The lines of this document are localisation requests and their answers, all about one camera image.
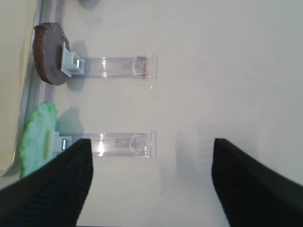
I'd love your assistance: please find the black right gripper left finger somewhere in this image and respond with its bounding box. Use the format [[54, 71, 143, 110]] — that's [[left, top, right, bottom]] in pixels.
[[0, 139, 93, 227]]

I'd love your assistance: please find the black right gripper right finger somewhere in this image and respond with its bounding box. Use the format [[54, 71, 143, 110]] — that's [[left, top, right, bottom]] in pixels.
[[211, 138, 303, 227]]

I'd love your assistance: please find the green lettuce leaf in rack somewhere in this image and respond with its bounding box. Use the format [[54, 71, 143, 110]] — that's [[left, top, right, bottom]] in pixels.
[[19, 102, 57, 179]]

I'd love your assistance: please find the brown meat patty in rack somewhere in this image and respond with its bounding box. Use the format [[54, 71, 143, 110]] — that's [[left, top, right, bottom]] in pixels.
[[33, 22, 70, 86]]

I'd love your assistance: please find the clear acrylic right food rack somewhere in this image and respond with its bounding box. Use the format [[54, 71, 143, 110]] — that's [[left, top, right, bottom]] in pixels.
[[20, 0, 158, 158]]

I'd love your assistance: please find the white metal tray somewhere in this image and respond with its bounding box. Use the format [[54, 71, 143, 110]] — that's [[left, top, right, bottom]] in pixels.
[[0, 0, 42, 176]]

